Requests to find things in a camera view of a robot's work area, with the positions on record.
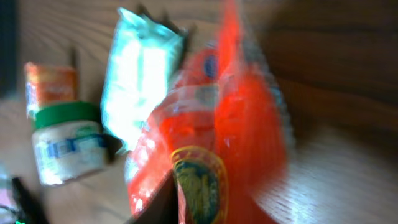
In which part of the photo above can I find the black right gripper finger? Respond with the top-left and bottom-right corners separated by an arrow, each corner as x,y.
124,179 -> 178,224

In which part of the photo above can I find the red snack packet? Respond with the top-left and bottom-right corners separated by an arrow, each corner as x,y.
127,1 -> 289,223

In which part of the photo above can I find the green lid jar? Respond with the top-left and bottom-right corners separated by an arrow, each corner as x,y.
32,101 -> 108,186

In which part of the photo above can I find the light teal wipes pack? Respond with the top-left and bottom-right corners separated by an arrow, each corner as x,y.
100,7 -> 187,151

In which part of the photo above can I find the small orange white carton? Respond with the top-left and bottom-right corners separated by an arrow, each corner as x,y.
24,62 -> 78,119

